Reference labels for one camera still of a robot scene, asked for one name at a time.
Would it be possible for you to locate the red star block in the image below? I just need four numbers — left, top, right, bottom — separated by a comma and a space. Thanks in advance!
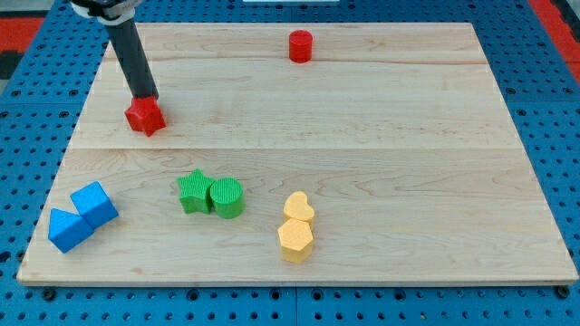
124, 96, 167, 137

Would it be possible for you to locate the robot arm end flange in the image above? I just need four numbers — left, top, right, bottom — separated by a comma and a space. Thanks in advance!
70, 0, 143, 26

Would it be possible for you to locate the green star block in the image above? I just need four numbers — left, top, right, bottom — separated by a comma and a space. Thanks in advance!
177, 168, 215, 214

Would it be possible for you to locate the blue cube block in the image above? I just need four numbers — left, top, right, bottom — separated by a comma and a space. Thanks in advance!
70, 181, 119, 229

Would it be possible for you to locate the wooden board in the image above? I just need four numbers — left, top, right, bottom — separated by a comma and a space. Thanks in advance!
17, 23, 578, 287

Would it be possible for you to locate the yellow heart block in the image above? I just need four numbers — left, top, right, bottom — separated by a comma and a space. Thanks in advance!
283, 191, 315, 227

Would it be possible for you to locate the green cylinder block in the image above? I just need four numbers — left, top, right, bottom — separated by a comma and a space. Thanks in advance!
209, 177, 246, 219

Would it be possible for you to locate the yellow hexagon block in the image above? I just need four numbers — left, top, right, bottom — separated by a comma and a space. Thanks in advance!
277, 219, 314, 264

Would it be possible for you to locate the red cylinder block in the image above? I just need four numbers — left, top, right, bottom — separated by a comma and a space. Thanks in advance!
288, 30, 314, 63

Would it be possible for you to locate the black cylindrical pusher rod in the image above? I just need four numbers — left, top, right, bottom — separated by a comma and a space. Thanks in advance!
106, 18, 159, 99

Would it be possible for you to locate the blue triangular prism block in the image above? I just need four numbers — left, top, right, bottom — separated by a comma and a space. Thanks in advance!
47, 208, 94, 254

